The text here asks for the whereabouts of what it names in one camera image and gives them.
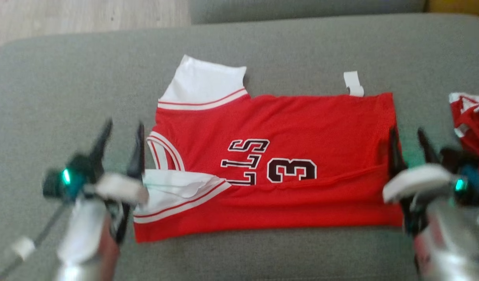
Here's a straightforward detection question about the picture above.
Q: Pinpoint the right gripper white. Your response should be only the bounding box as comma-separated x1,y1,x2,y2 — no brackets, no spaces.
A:
381,126,455,204

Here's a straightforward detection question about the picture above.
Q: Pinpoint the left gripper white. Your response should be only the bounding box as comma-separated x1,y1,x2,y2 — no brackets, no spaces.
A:
89,119,149,206

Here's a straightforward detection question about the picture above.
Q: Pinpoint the red white garment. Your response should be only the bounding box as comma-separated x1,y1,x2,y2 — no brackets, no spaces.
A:
449,92,479,176

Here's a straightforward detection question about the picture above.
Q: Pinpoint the red white basketball jersey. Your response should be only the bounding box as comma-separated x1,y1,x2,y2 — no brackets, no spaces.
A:
133,55,404,244

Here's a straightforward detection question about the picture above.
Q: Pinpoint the yellow object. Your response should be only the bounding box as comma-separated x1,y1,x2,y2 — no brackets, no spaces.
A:
425,0,479,18

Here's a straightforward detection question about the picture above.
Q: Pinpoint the grey fabric sofa seat cushion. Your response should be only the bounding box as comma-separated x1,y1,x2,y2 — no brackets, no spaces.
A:
0,14,479,281

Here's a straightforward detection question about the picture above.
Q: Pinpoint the white cable label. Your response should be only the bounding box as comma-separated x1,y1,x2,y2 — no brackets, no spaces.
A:
11,236,36,261

